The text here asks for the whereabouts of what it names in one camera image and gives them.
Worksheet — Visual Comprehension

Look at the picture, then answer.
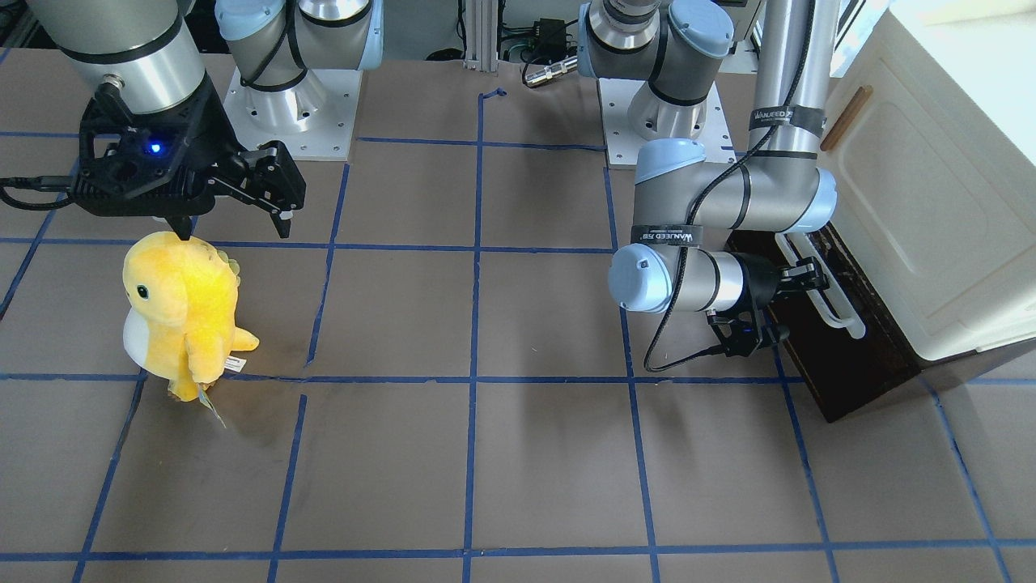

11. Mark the yellow plush dinosaur toy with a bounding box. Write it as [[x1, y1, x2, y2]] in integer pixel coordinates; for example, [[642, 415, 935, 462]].
[[122, 232, 260, 402]]

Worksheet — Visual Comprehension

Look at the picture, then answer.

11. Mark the white cabinet body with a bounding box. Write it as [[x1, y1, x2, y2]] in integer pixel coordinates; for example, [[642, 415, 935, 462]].
[[821, 1, 1035, 360]]

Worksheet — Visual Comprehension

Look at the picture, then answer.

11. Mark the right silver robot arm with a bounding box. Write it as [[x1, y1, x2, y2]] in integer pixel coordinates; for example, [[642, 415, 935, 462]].
[[2, 1, 384, 240]]

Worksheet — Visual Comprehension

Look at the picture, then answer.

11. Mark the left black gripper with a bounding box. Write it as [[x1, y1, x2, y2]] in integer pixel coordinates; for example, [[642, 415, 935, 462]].
[[706, 253, 831, 357]]

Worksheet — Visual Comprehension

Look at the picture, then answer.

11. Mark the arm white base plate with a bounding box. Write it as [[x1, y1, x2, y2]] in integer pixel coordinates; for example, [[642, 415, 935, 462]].
[[598, 79, 735, 169], [223, 70, 363, 162]]

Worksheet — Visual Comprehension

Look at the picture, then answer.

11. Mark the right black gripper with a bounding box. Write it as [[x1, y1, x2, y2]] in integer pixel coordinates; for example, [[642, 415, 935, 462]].
[[68, 74, 307, 242]]

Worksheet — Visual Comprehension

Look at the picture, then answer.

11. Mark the white drawer handle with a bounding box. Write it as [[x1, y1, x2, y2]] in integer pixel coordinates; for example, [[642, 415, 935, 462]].
[[774, 231, 867, 339]]

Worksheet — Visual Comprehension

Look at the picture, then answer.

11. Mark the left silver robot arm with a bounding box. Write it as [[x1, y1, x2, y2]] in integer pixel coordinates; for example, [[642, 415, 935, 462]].
[[578, 1, 839, 355]]

